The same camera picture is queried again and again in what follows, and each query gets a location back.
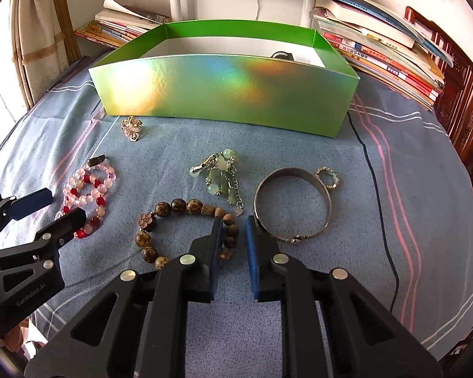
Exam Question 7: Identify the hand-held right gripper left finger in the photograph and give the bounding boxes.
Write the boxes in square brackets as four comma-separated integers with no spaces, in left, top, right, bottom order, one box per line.
[24,216,225,378]

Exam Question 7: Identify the small stack of books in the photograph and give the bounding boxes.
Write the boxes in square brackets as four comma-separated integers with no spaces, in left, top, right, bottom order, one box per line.
[75,0,172,50]

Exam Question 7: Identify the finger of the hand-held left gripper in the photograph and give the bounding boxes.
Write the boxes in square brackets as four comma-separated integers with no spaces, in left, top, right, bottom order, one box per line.
[0,207,87,280]
[0,188,54,247]

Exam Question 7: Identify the pink and red bead bracelet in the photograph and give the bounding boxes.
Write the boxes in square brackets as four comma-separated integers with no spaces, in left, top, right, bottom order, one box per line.
[55,157,117,241]

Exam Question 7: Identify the carved red wooden headboard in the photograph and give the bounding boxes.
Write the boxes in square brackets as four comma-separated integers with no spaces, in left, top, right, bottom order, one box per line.
[404,6,473,190]

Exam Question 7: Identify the small silver ring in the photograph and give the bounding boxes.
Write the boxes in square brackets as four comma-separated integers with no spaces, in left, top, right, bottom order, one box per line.
[314,166,341,190]

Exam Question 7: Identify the gold rhinestone brooch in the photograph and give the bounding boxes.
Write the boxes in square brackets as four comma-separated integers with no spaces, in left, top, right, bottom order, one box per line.
[121,116,143,142]

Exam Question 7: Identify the black cable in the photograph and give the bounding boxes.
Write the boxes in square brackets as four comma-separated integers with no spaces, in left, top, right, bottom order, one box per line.
[346,108,400,316]

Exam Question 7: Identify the silver bangle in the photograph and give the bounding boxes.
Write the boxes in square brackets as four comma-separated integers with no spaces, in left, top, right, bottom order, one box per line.
[254,168,334,245]

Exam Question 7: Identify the green holographic cardboard box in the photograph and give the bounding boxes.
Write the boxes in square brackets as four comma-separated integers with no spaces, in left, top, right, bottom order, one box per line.
[88,22,360,138]

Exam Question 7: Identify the large stack of books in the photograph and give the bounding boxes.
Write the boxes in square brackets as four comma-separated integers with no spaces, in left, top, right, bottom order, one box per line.
[309,0,456,111]

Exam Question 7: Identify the person's left hand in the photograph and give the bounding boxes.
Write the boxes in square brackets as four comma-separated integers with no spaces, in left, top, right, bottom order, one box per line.
[0,323,48,361]

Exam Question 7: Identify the green jade bead bracelet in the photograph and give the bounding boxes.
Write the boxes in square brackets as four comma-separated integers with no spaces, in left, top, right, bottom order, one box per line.
[189,147,246,217]

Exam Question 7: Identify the brown wooden bead bracelet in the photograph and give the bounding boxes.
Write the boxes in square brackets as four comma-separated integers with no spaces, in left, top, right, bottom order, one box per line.
[134,198,240,272]

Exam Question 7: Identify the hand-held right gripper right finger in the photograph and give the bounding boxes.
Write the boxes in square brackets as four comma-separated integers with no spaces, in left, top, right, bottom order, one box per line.
[244,216,444,378]

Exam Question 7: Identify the beige curtain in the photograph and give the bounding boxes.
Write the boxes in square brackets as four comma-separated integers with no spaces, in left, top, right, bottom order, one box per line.
[8,0,81,107]

